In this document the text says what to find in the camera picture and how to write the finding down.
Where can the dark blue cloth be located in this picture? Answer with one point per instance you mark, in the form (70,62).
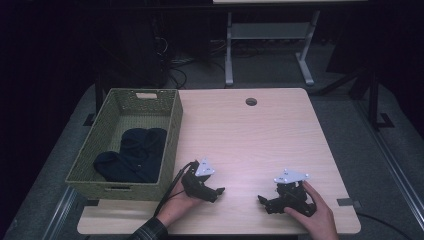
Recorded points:
(140,156)

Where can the metal floor rail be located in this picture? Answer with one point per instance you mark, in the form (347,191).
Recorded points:
(58,216)
(393,166)

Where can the grey metal desk frame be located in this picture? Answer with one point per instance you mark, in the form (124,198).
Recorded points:
(266,30)

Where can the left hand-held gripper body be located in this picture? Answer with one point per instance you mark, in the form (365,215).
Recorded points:
(196,185)

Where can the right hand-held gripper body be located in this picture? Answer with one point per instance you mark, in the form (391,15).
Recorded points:
(291,195)

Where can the grey tape piece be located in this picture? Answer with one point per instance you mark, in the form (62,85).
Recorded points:
(347,201)

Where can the person's left hand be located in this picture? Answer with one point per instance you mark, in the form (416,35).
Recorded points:
(176,206)

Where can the person's right hand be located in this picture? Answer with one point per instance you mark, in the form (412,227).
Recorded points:
(316,221)

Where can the green woven basket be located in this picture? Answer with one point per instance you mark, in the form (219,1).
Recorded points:
(100,133)

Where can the black tape piece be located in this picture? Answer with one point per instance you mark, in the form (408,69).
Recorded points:
(89,120)

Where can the dark metal stand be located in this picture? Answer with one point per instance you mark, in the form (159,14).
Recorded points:
(370,96)

